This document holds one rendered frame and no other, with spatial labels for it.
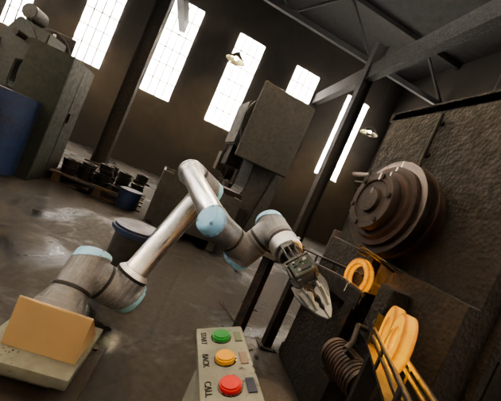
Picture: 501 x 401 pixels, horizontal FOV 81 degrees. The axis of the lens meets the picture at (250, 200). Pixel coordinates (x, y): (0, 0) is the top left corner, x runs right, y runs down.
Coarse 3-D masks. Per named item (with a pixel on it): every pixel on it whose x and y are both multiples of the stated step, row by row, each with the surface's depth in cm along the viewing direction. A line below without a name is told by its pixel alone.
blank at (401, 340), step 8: (400, 320) 78; (408, 320) 74; (416, 320) 75; (392, 328) 83; (400, 328) 75; (408, 328) 72; (416, 328) 72; (392, 336) 80; (400, 336) 72; (408, 336) 71; (416, 336) 71; (392, 344) 80; (400, 344) 70; (408, 344) 70; (392, 352) 72; (400, 352) 70; (408, 352) 69; (400, 360) 70; (408, 360) 69; (400, 368) 70
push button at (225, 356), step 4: (220, 352) 59; (224, 352) 59; (228, 352) 60; (232, 352) 60; (216, 356) 59; (220, 356) 58; (224, 356) 58; (228, 356) 58; (232, 356) 58; (216, 360) 58; (220, 360) 57; (224, 360) 57; (228, 360) 58; (232, 360) 58; (224, 364) 57; (228, 364) 57
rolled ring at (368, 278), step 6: (360, 258) 144; (348, 264) 150; (354, 264) 146; (360, 264) 142; (366, 264) 138; (348, 270) 148; (354, 270) 148; (366, 270) 136; (372, 270) 136; (348, 276) 147; (366, 276) 135; (372, 276) 134; (366, 282) 133; (372, 282) 134; (360, 288) 135; (366, 288) 134
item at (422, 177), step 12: (384, 168) 151; (408, 168) 135; (420, 168) 128; (420, 180) 125; (432, 180) 127; (420, 192) 123; (432, 192) 122; (420, 204) 120; (432, 204) 120; (420, 216) 118; (432, 216) 120; (408, 228) 121; (420, 228) 120; (396, 240) 124; (408, 240) 122; (384, 252) 132; (396, 252) 129
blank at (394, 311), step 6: (396, 306) 91; (390, 312) 93; (396, 312) 88; (402, 312) 89; (384, 318) 98; (390, 318) 90; (396, 318) 86; (384, 324) 95; (390, 324) 86; (384, 330) 94; (384, 336) 88; (378, 342) 92; (384, 342) 85
